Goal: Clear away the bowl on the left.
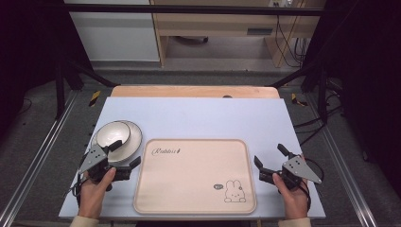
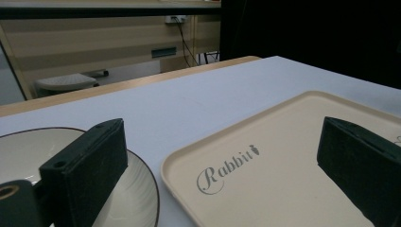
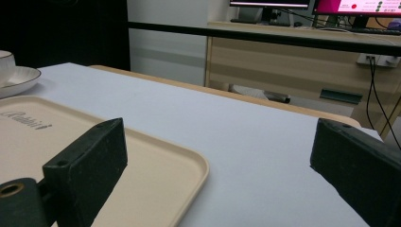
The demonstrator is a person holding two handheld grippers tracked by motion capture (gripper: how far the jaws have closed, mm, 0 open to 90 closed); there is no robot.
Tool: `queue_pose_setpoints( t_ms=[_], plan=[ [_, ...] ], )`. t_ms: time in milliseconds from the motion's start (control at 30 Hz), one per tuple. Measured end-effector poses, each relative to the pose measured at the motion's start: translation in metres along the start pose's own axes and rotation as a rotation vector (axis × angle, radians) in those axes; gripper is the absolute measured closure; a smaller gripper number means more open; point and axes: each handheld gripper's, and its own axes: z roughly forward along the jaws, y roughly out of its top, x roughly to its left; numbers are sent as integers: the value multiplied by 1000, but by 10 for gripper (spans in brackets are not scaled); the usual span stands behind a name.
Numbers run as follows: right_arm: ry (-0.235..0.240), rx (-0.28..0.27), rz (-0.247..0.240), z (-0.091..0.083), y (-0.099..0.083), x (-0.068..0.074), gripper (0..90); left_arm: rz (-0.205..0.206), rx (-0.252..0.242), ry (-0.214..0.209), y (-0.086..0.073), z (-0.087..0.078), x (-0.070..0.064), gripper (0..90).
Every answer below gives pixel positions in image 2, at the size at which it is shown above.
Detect white wall power socket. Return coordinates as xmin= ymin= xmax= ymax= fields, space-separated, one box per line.
xmin=165 ymin=14 xmax=187 ymax=25

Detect black power cable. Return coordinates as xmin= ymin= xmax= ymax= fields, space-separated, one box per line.
xmin=171 ymin=16 xmax=201 ymax=68

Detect white plate with dark rim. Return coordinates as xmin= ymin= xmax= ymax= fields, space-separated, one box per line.
xmin=0 ymin=127 xmax=161 ymax=227

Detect wooden table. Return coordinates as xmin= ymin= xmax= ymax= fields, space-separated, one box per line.
xmin=0 ymin=55 xmax=262 ymax=118

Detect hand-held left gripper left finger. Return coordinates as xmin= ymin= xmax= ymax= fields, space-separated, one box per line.
xmin=39 ymin=117 xmax=130 ymax=227

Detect black curtain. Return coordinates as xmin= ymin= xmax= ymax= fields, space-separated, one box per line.
xmin=219 ymin=0 xmax=401 ymax=90

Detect beige plastic tray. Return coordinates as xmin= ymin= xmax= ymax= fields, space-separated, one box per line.
xmin=160 ymin=90 xmax=401 ymax=227

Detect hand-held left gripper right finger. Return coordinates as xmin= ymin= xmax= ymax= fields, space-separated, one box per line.
xmin=316 ymin=115 xmax=401 ymax=227

